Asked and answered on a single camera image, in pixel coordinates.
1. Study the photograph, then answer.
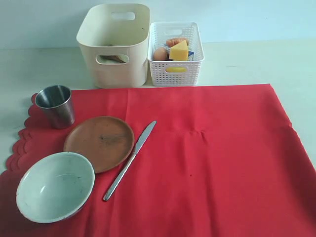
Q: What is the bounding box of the yellow lemon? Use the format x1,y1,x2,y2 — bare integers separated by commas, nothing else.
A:
165,67,187,73

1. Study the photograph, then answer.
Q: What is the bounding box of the brown egg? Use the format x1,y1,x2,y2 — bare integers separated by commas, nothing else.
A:
153,47,168,61

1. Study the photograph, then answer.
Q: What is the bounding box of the yellow cheese wedge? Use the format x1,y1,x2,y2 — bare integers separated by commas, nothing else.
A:
169,40,189,61

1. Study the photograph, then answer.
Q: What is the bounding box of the small milk carton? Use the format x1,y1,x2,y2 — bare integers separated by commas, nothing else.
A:
187,51,194,61

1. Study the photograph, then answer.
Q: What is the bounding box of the dark wooden spoon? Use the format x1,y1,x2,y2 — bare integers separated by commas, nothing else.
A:
102,55,127,64

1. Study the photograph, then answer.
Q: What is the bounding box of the fried chicken piece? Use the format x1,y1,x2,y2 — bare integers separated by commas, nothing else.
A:
165,38,189,47

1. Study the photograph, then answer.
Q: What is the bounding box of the stainless steel cup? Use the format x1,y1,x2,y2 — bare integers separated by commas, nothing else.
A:
35,85,75,129

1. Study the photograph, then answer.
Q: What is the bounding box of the pale green ceramic bowl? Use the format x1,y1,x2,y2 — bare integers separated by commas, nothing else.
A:
16,152,95,223

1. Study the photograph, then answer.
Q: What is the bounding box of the stainless steel table knife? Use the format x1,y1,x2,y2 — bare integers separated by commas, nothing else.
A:
103,120,157,201

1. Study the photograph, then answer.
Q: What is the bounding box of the white perforated plastic basket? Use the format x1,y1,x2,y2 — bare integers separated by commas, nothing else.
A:
147,22,204,86

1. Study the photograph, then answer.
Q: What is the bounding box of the brown wooden plate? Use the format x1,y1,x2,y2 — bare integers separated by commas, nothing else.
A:
63,116,135,173

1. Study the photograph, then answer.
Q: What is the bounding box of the red tablecloth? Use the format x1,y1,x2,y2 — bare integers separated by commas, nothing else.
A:
0,84,316,237

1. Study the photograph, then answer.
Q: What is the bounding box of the cream plastic bin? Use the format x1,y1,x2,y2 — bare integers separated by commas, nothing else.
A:
76,3,150,88

